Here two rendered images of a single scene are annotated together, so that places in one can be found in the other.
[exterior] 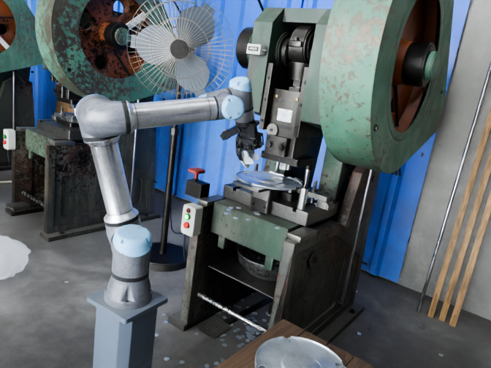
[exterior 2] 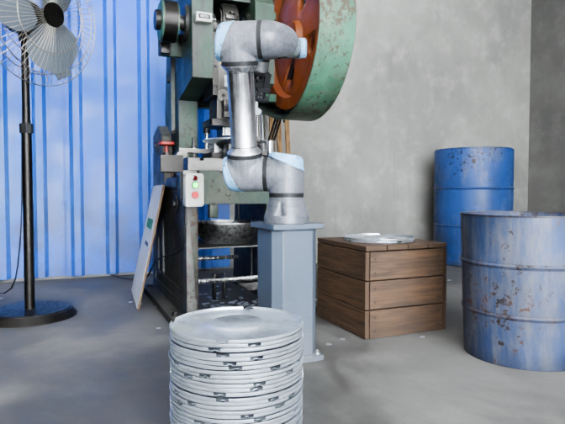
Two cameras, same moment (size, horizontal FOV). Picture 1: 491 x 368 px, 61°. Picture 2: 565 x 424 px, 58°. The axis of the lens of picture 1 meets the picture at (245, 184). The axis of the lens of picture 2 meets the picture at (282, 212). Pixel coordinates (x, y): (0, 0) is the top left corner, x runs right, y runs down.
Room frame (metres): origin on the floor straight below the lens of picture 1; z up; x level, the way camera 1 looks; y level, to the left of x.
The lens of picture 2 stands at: (0.32, 1.78, 0.55)
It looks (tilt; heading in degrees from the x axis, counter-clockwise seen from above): 2 degrees down; 302
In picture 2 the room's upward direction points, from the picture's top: straight up
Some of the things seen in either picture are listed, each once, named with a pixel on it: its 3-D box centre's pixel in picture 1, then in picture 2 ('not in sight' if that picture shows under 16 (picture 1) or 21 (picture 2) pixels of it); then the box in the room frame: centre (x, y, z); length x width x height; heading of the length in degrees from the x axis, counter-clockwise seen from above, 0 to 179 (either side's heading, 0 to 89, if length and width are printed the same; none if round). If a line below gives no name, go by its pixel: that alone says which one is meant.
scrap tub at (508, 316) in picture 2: not in sight; (523, 283); (0.54, -0.13, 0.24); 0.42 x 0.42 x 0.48
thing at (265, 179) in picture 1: (268, 179); (234, 141); (1.75, -0.10, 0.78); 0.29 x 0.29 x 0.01
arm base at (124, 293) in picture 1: (129, 283); (286, 208); (1.21, 0.33, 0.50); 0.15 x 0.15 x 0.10
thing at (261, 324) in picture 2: not in sight; (236, 322); (0.99, 0.89, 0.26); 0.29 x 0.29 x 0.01
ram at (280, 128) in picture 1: (288, 121); (229, 88); (1.82, -0.15, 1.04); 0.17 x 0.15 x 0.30; 145
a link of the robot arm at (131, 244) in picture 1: (131, 249); (284, 172); (1.22, 0.33, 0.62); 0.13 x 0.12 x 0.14; 26
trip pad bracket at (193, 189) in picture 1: (196, 199); (171, 176); (1.84, 0.22, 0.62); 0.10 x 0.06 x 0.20; 55
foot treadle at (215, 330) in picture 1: (246, 312); (235, 282); (1.74, -0.09, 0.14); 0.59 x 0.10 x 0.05; 145
